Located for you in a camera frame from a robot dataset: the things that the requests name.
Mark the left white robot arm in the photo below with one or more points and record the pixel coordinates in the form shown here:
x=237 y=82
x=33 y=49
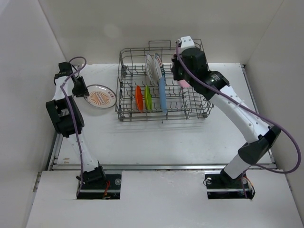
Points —
x=68 y=121

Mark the grey wire dish rack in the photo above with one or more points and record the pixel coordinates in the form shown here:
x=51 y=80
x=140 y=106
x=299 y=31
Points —
x=182 y=103

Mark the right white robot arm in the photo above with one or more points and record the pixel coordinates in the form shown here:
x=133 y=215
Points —
x=258 y=134

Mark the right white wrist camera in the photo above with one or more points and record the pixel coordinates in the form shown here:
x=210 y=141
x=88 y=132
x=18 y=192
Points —
x=185 y=43

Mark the pink plastic plate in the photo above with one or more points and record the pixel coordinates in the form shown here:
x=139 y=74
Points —
x=183 y=83

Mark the white plate grey floral pattern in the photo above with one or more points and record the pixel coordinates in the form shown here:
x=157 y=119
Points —
x=150 y=69

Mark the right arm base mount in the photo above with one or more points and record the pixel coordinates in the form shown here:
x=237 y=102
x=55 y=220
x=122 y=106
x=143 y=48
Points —
x=241 y=188

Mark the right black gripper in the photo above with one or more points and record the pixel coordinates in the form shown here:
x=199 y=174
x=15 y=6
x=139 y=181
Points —
x=177 y=76

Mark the lime green plastic plate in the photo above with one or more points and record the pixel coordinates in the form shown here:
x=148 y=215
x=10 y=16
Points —
x=148 y=98

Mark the aluminium front rail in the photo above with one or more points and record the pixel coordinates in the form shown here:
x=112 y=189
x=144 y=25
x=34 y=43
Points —
x=152 y=167

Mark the white plate green red rim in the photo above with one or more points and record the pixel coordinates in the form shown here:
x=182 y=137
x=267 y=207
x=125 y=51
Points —
x=159 y=66

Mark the white plate orange sunburst pattern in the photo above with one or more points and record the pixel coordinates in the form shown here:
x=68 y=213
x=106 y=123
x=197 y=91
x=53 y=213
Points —
x=100 y=96

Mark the light blue plastic plate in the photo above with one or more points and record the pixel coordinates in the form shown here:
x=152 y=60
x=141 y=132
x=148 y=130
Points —
x=162 y=94

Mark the orange plastic plate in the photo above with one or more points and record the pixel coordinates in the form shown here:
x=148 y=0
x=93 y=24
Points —
x=139 y=99

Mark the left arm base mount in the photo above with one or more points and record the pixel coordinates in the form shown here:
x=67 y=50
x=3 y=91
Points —
x=108 y=189

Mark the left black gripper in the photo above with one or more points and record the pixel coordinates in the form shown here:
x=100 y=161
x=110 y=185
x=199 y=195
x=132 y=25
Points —
x=83 y=91

